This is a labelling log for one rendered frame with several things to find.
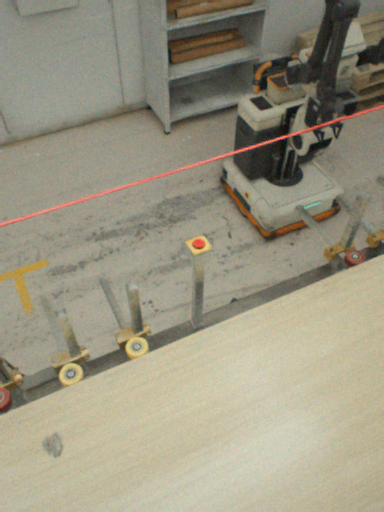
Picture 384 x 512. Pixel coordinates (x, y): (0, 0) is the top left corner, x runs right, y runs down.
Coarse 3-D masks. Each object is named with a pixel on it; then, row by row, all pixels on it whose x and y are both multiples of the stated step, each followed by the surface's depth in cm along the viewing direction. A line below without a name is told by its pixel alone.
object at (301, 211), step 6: (300, 204) 235; (300, 210) 232; (306, 210) 232; (300, 216) 234; (306, 216) 230; (306, 222) 230; (312, 222) 227; (312, 228) 227; (318, 228) 225; (318, 234) 224; (324, 234) 223; (324, 240) 222; (330, 240) 220; (342, 252) 215; (336, 258) 217; (342, 258) 214
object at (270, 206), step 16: (224, 176) 354; (240, 176) 335; (304, 176) 335; (320, 176) 335; (240, 192) 336; (256, 192) 324; (272, 192) 324; (288, 192) 324; (304, 192) 324; (320, 192) 324; (336, 192) 326; (240, 208) 344; (256, 208) 322; (272, 208) 314; (288, 208) 315; (320, 208) 328; (336, 208) 338; (256, 224) 329; (272, 224) 316; (288, 224) 325; (304, 224) 332
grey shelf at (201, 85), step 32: (160, 0) 328; (256, 0) 371; (160, 32) 346; (192, 32) 402; (256, 32) 395; (160, 64) 367; (192, 64) 384; (224, 64) 387; (160, 96) 391; (192, 96) 423; (224, 96) 423
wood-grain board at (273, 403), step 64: (256, 320) 186; (320, 320) 187; (128, 384) 169; (192, 384) 169; (256, 384) 169; (320, 384) 170; (0, 448) 155; (64, 448) 155; (128, 448) 155; (192, 448) 155; (256, 448) 155; (320, 448) 156
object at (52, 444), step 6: (54, 432) 158; (48, 438) 156; (54, 438) 155; (60, 438) 156; (42, 444) 155; (48, 444) 155; (54, 444) 155; (60, 444) 155; (48, 450) 154; (54, 450) 153; (60, 450) 154; (54, 456) 153; (60, 456) 153
